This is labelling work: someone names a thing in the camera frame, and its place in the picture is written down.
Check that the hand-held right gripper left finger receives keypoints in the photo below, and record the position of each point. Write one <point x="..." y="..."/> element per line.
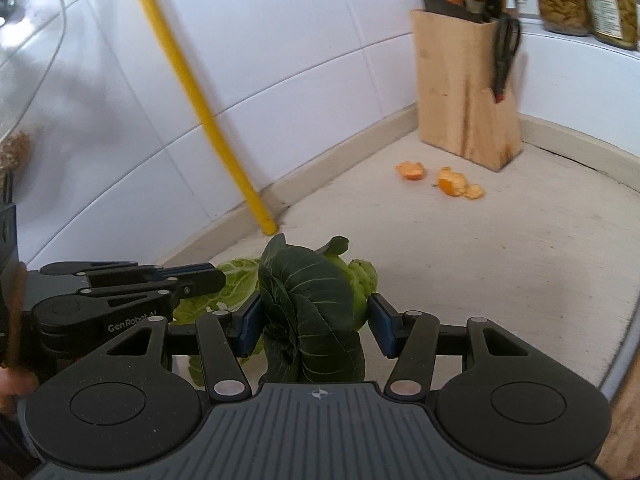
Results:
<point x="247" y="327"/>

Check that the yellow pipe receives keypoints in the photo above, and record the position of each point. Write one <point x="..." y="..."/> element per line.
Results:
<point x="200" y="105"/>

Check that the black kitchen scissors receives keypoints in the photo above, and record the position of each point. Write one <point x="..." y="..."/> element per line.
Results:
<point x="506" y="55"/>

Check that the bok choy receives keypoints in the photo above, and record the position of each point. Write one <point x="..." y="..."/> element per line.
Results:
<point x="310" y="310"/>

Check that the wooden cutting board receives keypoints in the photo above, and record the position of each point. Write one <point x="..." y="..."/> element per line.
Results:
<point x="625" y="425"/>

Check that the bag of dried noodles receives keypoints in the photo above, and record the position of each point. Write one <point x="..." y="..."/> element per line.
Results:
<point x="15" y="152"/>

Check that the pale napa cabbage leaf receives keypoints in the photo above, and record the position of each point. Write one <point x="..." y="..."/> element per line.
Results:
<point x="235" y="275"/>

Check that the person's left hand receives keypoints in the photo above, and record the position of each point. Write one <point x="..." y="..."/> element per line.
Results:
<point x="15" y="387"/>

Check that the glass jar orange lid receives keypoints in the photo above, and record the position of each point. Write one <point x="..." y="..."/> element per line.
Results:
<point x="612" y="10"/>

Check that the wooden knife block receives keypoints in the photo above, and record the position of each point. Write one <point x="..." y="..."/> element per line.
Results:
<point x="460" y="100"/>

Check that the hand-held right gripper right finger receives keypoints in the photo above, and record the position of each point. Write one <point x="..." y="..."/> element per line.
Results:
<point x="384" y="327"/>

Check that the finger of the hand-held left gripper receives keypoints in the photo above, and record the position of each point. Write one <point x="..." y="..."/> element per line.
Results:
<point x="200" y="287"/>
<point x="185" y="270"/>

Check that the orange peel piece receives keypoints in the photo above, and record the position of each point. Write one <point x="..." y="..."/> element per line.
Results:
<point x="452" y="182"/>
<point x="411" y="171"/>

